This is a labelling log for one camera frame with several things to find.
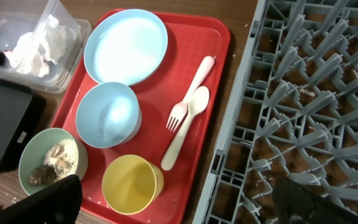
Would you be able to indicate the clear plastic waste bin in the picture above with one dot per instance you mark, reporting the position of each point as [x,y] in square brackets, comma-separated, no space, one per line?
[20,17]

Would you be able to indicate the grey dishwasher rack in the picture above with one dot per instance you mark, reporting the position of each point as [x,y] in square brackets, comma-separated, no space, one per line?
[292,111]

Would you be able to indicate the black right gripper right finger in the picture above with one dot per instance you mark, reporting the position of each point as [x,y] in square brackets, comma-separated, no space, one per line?
[296,204]

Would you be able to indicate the pink plastic fork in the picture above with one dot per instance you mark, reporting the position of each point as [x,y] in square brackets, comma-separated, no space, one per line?
[180,109]

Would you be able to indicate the black food waste tray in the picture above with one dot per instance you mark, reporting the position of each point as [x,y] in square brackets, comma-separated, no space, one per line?
[20,111]

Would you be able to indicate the light blue plastic bowl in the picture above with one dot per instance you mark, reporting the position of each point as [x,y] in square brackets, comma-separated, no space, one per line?
[108,115]

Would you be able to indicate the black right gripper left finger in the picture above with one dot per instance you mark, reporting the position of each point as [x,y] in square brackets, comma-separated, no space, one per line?
[57,203]

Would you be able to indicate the light blue plastic plate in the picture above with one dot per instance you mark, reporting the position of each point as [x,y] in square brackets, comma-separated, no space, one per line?
[126,47]

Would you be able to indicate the yellow plastic cup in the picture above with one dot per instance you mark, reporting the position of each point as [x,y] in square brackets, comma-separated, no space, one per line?
[131,183]

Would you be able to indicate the green plastic bowl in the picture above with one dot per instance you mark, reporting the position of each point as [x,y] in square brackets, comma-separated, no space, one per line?
[39,147]

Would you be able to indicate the cream plastic spoon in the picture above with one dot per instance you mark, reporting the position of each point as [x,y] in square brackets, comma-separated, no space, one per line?
[197,104]

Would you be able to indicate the large white napkin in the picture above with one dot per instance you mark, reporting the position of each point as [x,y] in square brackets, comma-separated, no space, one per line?
[33,53]

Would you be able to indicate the rice and food scraps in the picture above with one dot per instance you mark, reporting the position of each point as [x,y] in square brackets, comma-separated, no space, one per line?
[60,161]

